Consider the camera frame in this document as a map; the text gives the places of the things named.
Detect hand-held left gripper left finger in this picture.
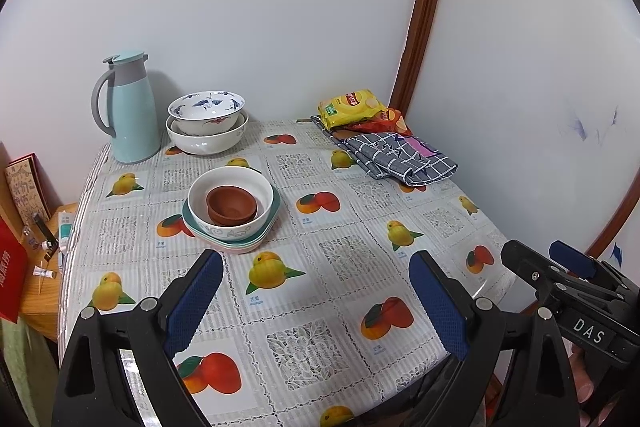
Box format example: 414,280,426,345
51,249,224,427

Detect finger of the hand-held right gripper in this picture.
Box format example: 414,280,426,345
548,240,631,293
501,239,601,303

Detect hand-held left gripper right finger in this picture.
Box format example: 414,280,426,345
408,249,576,427

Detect pink square plate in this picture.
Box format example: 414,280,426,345
200,237,266,254

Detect green square plate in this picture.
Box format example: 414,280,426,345
190,227,276,250

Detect blue square plate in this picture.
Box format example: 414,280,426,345
181,199,278,244

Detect plain white bowl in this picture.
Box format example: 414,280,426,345
187,166,275,234

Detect fruit print tablecloth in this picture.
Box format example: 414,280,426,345
57,119,516,427

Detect white tube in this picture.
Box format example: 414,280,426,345
57,212,76,268

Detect grey checked cloth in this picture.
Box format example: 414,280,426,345
310,116,458,186

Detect pink card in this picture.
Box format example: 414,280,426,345
407,136,436,158

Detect wooden side table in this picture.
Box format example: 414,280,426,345
17,202,78,343

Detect large white serving bowl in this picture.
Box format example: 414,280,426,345
165,111,249,156

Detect small black tool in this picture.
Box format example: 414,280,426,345
32,213,58,253

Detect white door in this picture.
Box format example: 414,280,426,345
400,0,640,253

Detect green cloth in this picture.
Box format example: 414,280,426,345
0,314,61,408

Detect red snack bag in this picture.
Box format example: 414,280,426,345
345,107,413,135

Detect red paper bag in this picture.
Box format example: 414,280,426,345
0,214,28,323

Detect light blue thermos jug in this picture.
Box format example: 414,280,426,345
91,50,162,164

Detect blue patterned white bowl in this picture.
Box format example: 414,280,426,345
167,91,247,135

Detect brown patterned box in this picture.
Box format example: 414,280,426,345
5,153,53,228

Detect yellow snack bag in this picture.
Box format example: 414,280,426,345
317,89,388,130

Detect brown wooden door frame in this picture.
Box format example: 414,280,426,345
389,0,640,258

